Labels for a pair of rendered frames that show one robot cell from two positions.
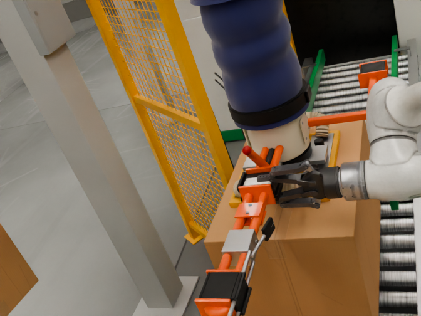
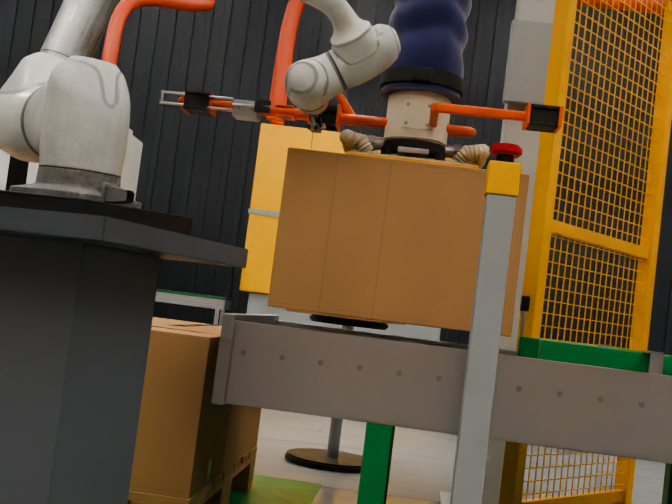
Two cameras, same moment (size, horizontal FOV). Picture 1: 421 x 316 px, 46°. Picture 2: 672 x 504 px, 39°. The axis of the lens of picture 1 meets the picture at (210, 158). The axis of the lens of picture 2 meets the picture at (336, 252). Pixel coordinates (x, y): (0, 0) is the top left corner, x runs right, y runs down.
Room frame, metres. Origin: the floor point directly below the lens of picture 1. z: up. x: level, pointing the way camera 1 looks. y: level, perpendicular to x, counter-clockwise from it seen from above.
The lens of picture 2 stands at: (0.12, -2.48, 0.65)
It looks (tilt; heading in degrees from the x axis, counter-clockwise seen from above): 3 degrees up; 67
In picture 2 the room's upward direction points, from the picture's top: 7 degrees clockwise
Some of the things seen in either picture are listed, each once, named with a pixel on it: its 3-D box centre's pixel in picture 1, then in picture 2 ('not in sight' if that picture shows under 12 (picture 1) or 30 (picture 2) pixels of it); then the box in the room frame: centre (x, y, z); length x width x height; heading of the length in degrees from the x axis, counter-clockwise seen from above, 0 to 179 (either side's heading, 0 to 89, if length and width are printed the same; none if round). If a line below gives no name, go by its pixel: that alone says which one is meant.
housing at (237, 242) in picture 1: (240, 247); (247, 110); (0.85, 0.01, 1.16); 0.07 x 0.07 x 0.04; 62
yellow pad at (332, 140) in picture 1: (317, 160); (412, 159); (1.22, -0.29, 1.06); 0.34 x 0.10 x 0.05; 152
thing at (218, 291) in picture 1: (221, 293); (199, 104); (0.74, 0.07, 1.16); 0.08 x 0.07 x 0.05; 152
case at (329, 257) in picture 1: (306, 221); (398, 246); (1.25, -0.22, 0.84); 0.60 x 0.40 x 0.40; 153
